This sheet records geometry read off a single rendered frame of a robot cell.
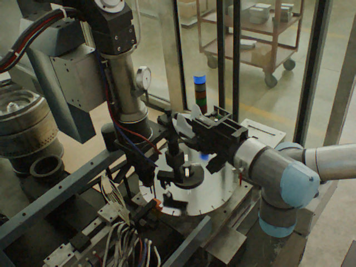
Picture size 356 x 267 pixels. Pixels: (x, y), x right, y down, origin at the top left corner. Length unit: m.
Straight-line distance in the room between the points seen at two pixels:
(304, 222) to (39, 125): 1.04
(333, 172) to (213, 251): 0.48
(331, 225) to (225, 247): 1.23
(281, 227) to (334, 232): 1.50
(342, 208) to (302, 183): 1.73
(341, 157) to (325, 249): 1.41
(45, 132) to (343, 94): 1.12
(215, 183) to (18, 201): 0.84
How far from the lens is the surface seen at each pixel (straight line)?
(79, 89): 0.72
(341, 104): 1.21
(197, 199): 1.03
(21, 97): 1.56
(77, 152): 1.62
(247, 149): 0.65
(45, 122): 1.44
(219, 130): 0.70
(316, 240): 2.14
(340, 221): 2.26
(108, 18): 0.64
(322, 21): 1.09
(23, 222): 1.01
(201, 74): 1.20
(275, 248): 1.18
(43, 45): 0.75
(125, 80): 0.71
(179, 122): 0.77
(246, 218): 1.23
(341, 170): 0.75
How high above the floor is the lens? 1.75
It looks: 39 degrees down
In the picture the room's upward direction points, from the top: 8 degrees counter-clockwise
